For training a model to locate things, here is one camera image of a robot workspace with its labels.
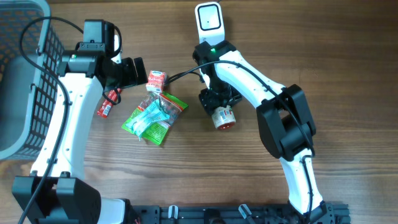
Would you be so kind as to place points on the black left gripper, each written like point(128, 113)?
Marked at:
point(132, 79)

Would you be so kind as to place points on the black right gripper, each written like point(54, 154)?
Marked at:
point(210, 101)

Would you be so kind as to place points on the green lid jar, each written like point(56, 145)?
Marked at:
point(223, 117)

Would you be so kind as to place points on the red tissue pack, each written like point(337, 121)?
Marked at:
point(156, 81)

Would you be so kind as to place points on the mint green wipes pack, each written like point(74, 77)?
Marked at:
point(152, 114)

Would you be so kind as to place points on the red snack bar wrapper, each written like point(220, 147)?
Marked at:
point(111, 99)

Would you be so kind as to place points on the green candy bag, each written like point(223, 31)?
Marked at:
point(157, 131)

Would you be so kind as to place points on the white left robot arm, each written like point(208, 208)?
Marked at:
point(54, 191)

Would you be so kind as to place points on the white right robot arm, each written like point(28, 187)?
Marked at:
point(286, 126)

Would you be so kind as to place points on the white barcode scanner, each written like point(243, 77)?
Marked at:
point(210, 23)

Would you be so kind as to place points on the grey mesh shopping basket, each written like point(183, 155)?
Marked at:
point(27, 95)

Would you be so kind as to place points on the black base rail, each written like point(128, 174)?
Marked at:
point(326, 213)

